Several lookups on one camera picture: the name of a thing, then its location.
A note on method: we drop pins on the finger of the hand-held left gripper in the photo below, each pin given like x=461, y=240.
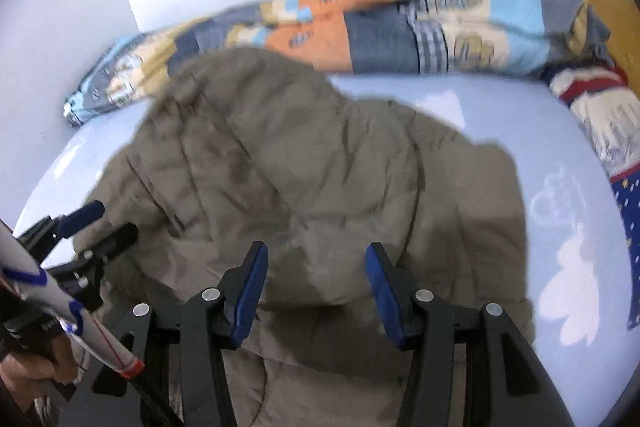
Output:
x=82, y=212
x=110, y=242

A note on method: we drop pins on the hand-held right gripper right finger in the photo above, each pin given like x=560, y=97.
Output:
x=387, y=297

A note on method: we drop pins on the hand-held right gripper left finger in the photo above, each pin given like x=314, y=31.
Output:
x=247, y=297

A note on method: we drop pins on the brown quilted jacket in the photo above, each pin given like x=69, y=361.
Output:
x=300, y=167

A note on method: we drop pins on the person's left hand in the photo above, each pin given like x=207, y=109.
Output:
x=30, y=372

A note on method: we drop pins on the light blue cloud bed sheet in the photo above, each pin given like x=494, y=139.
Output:
x=500, y=132

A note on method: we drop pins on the patchwork printed quilt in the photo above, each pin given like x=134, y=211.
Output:
x=380, y=37

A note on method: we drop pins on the red white navy patterned pillow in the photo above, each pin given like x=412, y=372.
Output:
x=615, y=122

